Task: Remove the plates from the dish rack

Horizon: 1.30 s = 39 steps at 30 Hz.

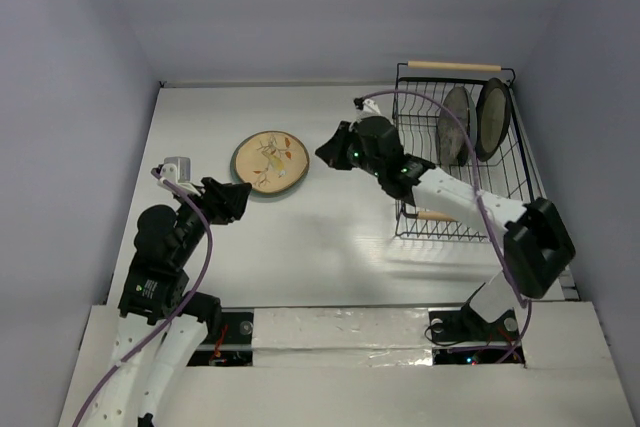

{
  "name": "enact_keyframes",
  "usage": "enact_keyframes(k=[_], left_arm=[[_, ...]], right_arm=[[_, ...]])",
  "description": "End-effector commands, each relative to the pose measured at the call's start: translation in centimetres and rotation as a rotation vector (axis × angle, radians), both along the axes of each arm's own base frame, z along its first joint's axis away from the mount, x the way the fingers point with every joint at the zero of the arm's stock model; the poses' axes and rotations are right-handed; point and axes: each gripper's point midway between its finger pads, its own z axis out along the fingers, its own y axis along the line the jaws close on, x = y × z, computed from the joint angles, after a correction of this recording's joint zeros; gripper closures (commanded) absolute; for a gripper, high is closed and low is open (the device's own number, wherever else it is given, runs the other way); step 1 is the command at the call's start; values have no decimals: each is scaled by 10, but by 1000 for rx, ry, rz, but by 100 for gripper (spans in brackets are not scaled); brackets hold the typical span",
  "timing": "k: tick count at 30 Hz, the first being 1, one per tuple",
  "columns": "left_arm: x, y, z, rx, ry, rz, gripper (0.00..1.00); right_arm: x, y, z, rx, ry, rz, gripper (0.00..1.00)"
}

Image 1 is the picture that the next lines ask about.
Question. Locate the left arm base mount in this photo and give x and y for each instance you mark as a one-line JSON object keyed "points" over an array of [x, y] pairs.
{"points": [[236, 327]]}

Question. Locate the beige floral plate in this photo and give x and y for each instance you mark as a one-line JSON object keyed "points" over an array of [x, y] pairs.
{"points": [[272, 162]]}

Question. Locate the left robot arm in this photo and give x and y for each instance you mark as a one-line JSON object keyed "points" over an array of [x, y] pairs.
{"points": [[162, 316]]}

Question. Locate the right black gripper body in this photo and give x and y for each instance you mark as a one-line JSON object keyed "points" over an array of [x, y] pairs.
{"points": [[345, 147]]}

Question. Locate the black wire dish rack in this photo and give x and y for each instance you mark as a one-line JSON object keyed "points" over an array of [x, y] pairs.
{"points": [[509, 173]]}

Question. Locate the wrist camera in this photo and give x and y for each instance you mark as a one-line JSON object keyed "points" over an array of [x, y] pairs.
{"points": [[366, 108], [176, 170]]}

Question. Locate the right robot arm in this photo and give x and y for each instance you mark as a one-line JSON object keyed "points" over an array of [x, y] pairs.
{"points": [[531, 239]]}

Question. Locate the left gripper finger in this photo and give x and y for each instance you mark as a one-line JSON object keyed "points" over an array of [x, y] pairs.
{"points": [[237, 206], [236, 189]]}

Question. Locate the grey patterned plate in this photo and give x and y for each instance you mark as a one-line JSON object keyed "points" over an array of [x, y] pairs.
{"points": [[456, 123]]}

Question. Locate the dark rimmed plate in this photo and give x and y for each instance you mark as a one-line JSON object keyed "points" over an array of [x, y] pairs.
{"points": [[493, 113]]}

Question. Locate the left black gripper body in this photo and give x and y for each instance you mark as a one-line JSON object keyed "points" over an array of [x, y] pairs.
{"points": [[218, 210]]}

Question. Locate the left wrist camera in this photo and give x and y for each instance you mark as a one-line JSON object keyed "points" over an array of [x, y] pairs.
{"points": [[176, 170]]}

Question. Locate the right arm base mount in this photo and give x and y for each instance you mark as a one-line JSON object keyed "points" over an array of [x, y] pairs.
{"points": [[453, 326]]}

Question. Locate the teal blue plate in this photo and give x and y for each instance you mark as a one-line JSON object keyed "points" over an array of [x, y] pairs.
{"points": [[237, 177]]}

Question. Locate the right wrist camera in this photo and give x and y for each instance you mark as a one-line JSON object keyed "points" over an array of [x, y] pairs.
{"points": [[366, 108]]}

